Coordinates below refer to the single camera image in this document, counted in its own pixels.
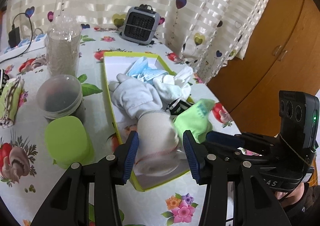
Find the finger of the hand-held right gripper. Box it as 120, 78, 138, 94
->
204, 141, 266, 163
206, 131, 278, 149

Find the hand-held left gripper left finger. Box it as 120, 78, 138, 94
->
30, 131, 139, 226

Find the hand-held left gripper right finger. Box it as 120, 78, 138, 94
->
182, 130, 292, 226

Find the green printed sock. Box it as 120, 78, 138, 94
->
173, 98, 216, 143

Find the white sock with red stitching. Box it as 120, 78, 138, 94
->
134, 111, 182, 177

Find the black white striped sock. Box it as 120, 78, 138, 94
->
0, 69, 9, 90
165, 98, 195, 116

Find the pale grey glove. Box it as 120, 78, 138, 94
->
108, 73, 163, 119

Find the white box with green rim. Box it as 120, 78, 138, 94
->
100, 51, 218, 192

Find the blue face mask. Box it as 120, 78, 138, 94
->
125, 57, 167, 84

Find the person's right hand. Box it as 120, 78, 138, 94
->
274, 186, 309, 208

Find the clear jar with dark contents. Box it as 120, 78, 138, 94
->
36, 74, 87, 124

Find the wooden cabinet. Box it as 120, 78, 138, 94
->
206, 0, 320, 139

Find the printed vegetable tablecloth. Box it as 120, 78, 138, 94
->
0, 25, 244, 226

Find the clear bottle of beige grain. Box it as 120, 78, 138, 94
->
46, 14, 82, 78

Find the light green cloth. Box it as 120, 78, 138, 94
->
0, 77, 25, 129

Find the patterned trim sock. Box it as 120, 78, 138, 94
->
0, 78, 22, 127

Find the small grey heater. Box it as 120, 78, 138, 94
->
120, 4, 162, 46

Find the white power strip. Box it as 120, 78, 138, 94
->
4, 33, 48, 54

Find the black charger with cable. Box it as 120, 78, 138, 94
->
0, 9, 34, 65

